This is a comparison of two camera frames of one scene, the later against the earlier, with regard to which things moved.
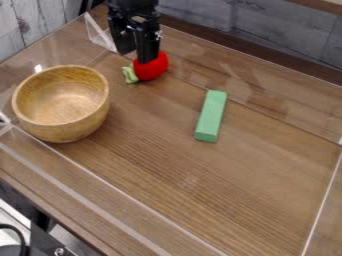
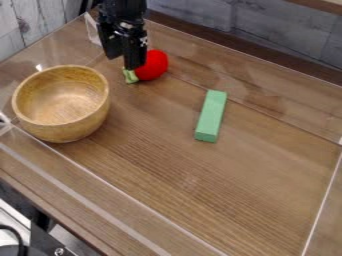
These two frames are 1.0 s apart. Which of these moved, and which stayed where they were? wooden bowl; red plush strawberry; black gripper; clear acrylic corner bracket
Moved: black gripper
Stayed: clear acrylic corner bracket; red plush strawberry; wooden bowl
